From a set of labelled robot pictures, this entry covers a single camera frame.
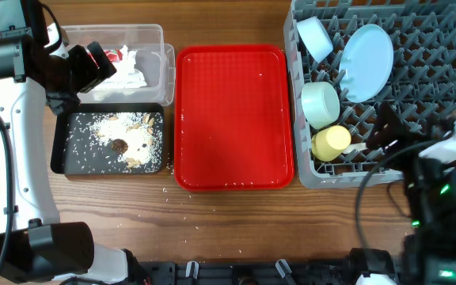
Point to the light blue bowl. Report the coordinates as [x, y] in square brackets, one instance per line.
[315, 38]

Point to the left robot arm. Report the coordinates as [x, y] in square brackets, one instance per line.
[37, 72]

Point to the red serving tray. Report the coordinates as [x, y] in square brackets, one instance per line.
[232, 127]

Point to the light blue plate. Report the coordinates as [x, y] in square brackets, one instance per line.
[367, 61]

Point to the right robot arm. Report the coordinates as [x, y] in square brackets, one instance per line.
[428, 165]

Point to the black waste tray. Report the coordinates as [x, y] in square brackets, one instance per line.
[62, 121]

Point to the red snack wrapper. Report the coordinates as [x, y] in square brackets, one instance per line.
[114, 55]

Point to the green bowl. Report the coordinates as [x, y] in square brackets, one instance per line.
[320, 104]

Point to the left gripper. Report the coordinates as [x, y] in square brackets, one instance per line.
[91, 74]

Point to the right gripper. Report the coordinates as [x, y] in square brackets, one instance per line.
[396, 131]

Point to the rice and food scraps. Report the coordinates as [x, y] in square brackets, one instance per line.
[113, 142]

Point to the white napkin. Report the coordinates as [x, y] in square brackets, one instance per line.
[127, 76]

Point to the clear plastic waste bin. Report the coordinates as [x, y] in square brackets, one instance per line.
[155, 58]

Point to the yellow cup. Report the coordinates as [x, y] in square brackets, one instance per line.
[328, 144]

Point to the grey dishwasher rack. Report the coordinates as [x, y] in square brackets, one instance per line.
[422, 83]

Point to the white plastic spoon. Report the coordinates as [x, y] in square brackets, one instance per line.
[355, 147]

